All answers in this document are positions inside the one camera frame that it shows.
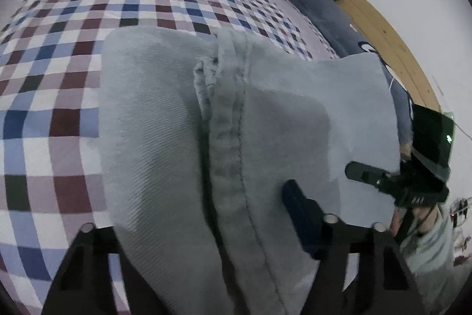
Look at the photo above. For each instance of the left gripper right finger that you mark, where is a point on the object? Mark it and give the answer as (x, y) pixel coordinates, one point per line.
(360, 269)

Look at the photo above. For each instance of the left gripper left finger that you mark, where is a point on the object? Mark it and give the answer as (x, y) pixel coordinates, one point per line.
(83, 282)

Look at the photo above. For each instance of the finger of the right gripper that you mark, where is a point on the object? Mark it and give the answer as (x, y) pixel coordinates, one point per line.
(384, 181)

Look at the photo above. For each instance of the light blue denim pants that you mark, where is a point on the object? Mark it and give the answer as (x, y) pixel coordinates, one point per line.
(197, 139)

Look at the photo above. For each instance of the person's right hand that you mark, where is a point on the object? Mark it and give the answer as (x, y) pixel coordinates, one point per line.
(419, 220)

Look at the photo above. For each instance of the checkered patchwork bed sheet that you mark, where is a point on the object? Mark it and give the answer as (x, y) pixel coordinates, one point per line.
(53, 53)

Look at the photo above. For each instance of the blue plush pillow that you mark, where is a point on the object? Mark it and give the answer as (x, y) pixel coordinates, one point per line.
(347, 39)

